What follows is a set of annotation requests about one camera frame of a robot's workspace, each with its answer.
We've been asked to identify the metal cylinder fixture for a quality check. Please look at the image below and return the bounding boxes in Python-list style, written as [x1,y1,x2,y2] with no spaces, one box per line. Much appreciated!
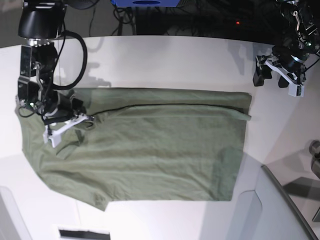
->
[309,140,320,178]

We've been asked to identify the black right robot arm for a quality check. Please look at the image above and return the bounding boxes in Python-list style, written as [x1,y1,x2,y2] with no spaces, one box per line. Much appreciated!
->
[17,0,88,125]

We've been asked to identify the green t-shirt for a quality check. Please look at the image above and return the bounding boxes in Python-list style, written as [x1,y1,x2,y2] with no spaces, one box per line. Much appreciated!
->
[15,88,252,211]

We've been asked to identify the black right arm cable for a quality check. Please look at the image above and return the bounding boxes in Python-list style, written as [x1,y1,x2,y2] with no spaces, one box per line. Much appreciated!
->
[17,29,89,118]

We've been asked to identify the grey metal rail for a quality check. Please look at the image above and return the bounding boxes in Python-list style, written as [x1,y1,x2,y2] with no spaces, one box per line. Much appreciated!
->
[261,165,318,240]

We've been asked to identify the black table leg post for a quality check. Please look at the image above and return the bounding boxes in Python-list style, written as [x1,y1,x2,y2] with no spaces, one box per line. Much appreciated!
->
[134,6,150,36]

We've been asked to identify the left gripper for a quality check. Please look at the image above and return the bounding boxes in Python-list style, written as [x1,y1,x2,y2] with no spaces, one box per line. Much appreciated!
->
[252,45,309,88]

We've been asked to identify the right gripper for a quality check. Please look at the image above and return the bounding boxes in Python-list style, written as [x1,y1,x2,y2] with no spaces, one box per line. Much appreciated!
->
[41,91,87,123]

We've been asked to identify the blue box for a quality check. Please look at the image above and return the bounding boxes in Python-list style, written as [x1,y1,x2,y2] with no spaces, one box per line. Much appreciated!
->
[111,0,180,8]

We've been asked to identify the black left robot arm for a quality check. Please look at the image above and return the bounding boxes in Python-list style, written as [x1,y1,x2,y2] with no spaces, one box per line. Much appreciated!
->
[252,0,320,92]

